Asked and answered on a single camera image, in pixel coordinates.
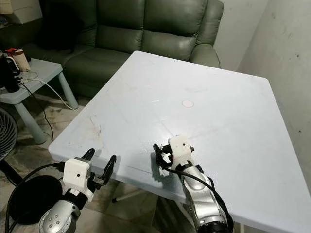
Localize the black cloth on sofa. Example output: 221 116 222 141
39 0 94 50

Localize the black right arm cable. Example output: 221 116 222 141
162 163 235 231

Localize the white table leg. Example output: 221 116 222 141
111 190 157 204

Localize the white cable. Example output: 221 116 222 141
24 72 74 111

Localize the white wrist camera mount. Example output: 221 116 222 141
167 135 195 168
63 157 94 200

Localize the thin black power cable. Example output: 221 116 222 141
19 82 55 142

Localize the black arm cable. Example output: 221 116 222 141
5 162 67 233
162 163 235 231

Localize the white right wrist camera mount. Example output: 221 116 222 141
167 135 195 168

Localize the green leather sofa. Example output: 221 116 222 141
29 0 225 99

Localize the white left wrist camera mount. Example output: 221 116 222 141
63 157 94 200

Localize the white storage box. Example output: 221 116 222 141
0 0 43 25

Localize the light blue side table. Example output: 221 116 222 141
0 58 79 144

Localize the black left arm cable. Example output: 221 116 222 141
5 162 67 233

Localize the black standing fan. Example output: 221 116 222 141
0 107 63 225

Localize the black kettle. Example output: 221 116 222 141
0 55 22 93

